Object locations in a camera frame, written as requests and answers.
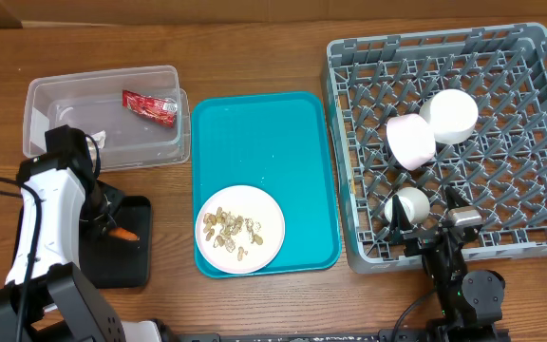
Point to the teal plastic serving tray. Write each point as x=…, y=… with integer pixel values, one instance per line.
x=278, y=143

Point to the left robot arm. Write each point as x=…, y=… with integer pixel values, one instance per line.
x=46, y=297

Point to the peanut shell scraps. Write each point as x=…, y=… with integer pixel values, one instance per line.
x=233, y=233

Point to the grey dishwasher rack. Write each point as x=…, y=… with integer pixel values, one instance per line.
x=501, y=168

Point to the red snack wrapper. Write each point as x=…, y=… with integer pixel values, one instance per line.
x=160, y=111

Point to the orange carrot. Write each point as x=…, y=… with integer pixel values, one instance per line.
x=123, y=234

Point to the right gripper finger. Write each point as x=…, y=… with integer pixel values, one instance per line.
x=399, y=223
x=453, y=198

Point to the white cup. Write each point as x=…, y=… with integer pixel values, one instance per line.
x=415, y=203

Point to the small pink plate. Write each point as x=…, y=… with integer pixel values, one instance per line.
x=411, y=140

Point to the large white plate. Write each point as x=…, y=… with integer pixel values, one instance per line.
x=249, y=202

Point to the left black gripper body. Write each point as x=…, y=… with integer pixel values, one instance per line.
x=100, y=210

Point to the black plastic tray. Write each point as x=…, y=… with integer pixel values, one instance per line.
x=110, y=262

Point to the clear plastic bin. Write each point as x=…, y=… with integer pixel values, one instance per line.
x=93, y=101

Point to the white tissue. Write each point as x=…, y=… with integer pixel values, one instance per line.
x=98, y=139

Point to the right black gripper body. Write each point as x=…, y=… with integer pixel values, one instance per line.
x=443, y=257

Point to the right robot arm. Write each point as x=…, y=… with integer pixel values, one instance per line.
x=470, y=300

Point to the white bowl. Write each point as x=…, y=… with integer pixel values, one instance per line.
x=451, y=114

